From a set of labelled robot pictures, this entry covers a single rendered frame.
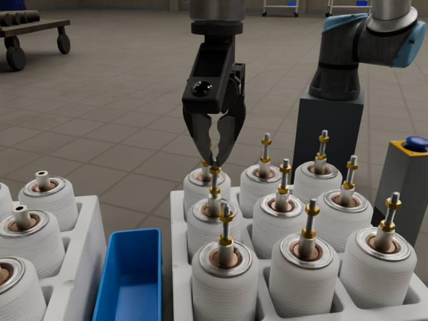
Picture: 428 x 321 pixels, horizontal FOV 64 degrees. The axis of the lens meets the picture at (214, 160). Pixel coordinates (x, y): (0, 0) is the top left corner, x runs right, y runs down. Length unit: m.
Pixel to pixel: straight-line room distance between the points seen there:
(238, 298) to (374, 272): 0.20
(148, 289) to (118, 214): 0.32
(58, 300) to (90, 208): 0.24
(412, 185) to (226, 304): 0.45
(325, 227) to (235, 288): 0.24
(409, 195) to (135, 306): 0.60
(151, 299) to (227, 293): 0.34
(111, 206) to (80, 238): 0.42
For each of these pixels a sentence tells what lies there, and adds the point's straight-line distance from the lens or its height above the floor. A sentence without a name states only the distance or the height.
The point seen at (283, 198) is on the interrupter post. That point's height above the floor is 0.27.
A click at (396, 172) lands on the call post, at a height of 0.26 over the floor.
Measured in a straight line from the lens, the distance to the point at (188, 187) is 0.68.
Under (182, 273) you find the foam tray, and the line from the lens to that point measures 0.59.
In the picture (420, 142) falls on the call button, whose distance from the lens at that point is 0.77.
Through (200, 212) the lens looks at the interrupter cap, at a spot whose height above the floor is 0.25.
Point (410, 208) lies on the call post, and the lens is 0.81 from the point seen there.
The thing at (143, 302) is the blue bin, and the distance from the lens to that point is 0.80.
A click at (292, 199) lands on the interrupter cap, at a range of 0.64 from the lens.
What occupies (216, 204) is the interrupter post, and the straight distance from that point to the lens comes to 0.58.
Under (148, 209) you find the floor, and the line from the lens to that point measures 1.07.
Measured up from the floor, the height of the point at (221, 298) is 0.23.
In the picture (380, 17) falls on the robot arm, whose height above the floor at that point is 0.53.
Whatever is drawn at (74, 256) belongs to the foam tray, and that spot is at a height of 0.18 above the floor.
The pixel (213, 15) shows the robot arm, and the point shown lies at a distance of 0.47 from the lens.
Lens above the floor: 0.59
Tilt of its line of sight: 26 degrees down
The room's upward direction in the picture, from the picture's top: straight up
